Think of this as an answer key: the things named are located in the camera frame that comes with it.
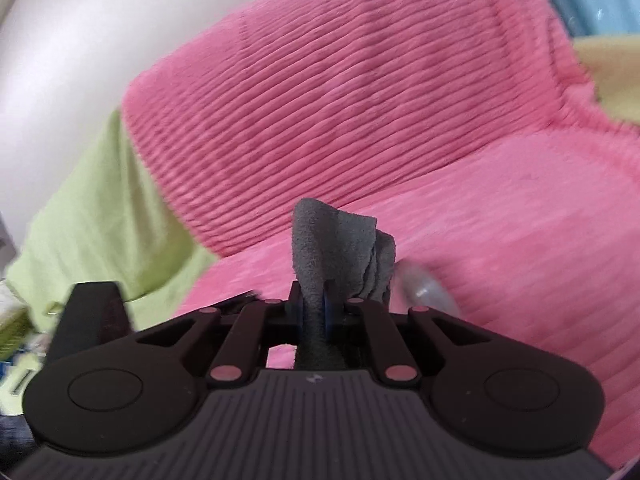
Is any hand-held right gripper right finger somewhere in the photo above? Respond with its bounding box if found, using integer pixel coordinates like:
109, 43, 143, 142
322, 281, 497, 386

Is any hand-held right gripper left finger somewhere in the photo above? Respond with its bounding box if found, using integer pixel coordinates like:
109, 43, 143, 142
134, 281, 305, 389

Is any grey cleaning cloth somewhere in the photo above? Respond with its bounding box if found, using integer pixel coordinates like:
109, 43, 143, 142
291, 198, 397, 372

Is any pink ribbed blanket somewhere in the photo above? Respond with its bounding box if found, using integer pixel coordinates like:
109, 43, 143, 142
121, 0, 640, 471

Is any pale yellow cloth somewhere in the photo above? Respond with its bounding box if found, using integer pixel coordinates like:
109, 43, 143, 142
571, 35, 640, 126

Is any light green bedsheet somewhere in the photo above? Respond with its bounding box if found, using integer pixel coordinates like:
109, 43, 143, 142
5, 109, 221, 333

